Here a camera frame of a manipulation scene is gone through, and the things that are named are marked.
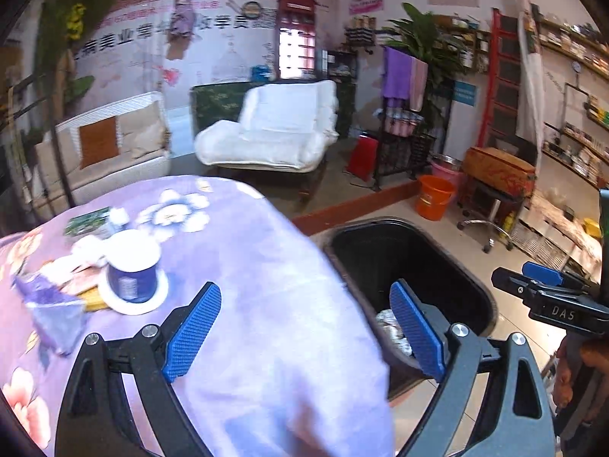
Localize person's right hand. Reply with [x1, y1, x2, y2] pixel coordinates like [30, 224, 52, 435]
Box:
[552, 332, 609, 409]

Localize white wicker swing seat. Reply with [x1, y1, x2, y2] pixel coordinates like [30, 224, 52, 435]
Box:
[33, 91, 173, 210]

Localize rolling black stool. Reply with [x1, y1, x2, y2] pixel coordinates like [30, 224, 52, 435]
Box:
[457, 181, 529, 254]

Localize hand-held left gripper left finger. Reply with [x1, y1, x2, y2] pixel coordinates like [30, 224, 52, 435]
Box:
[54, 282, 222, 457]

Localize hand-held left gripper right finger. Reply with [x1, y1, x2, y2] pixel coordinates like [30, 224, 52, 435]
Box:
[389, 280, 558, 457]

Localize wooden wall shelves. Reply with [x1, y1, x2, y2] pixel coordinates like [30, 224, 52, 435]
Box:
[537, 5, 609, 186]

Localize red ladder shelf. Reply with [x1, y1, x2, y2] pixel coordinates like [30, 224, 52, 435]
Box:
[478, 8, 521, 148]

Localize pink towel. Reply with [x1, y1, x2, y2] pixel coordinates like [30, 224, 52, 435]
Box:
[409, 57, 429, 112]

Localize yellow artificial flowers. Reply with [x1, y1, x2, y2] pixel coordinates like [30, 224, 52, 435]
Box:
[67, 4, 89, 34]

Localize purple plastic wrapper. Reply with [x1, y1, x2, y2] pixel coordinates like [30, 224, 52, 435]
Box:
[12, 267, 89, 355]

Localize green patterned box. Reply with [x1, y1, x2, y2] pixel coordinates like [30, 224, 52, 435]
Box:
[189, 82, 249, 128]

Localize pink rolled towels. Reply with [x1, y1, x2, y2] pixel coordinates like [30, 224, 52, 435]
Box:
[383, 97, 424, 139]

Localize purple towel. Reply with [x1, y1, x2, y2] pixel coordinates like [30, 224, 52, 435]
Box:
[383, 46, 414, 100]

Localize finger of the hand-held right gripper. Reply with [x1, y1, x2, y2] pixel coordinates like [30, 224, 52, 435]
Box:
[491, 268, 568, 304]
[522, 261, 591, 291]

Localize white cushioned rocking chair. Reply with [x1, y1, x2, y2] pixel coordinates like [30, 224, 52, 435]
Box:
[194, 80, 341, 203]

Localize green potted plant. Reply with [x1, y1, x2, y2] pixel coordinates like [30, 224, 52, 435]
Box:
[383, 2, 469, 120]

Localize orange plastic bucket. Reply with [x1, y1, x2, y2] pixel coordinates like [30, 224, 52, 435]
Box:
[415, 175, 458, 222]

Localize black trash bin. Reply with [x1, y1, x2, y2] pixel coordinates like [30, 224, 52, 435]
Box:
[319, 218, 498, 407]

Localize black metal frame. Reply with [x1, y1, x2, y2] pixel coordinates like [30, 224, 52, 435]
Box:
[0, 71, 72, 210]

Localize blue wall sign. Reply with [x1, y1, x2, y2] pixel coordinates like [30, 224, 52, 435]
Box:
[452, 81, 477, 105]

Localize brown square cushion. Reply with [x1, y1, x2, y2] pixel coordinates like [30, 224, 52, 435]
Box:
[78, 117, 120, 169]

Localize red gold patterned case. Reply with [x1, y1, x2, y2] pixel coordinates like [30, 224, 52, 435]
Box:
[464, 147, 537, 196]

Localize purple floral tablecloth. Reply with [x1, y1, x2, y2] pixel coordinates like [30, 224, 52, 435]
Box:
[0, 175, 395, 457]

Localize black metal rack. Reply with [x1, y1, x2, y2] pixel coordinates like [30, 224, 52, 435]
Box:
[373, 45, 458, 191]

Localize low white shelf rack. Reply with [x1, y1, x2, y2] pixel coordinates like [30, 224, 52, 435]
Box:
[511, 190, 603, 277]

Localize hanging purple umbrella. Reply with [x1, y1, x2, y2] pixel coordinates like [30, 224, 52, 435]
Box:
[170, 0, 197, 40]

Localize pink plastic basin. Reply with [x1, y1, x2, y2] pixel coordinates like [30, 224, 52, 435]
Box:
[430, 159, 467, 196]

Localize beige cushion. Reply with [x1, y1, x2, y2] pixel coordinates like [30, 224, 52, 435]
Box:
[119, 102, 167, 160]

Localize white hanging sheet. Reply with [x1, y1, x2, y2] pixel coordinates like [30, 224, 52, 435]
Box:
[521, 5, 545, 153]

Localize white tissue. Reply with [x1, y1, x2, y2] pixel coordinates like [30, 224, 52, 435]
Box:
[107, 207, 131, 232]
[71, 235, 110, 270]

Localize yellow flat packet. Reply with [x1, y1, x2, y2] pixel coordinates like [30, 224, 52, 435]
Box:
[78, 290, 110, 312]

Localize silver foil wrapper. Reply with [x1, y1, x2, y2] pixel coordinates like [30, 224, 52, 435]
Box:
[376, 308, 419, 358]

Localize blue paper cup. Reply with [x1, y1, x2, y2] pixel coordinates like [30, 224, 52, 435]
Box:
[97, 228, 169, 316]

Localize red phone booth cabinet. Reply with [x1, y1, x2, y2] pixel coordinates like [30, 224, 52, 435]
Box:
[275, 0, 319, 81]

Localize dark patterned cabinet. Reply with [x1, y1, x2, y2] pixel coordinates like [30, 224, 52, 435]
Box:
[326, 50, 359, 140]

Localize green edged plastic packet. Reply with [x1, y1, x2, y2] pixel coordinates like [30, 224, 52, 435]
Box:
[64, 207, 112, 239]

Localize green artificial vine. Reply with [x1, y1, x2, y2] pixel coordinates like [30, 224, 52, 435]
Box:
[33, 0, 124, 120]

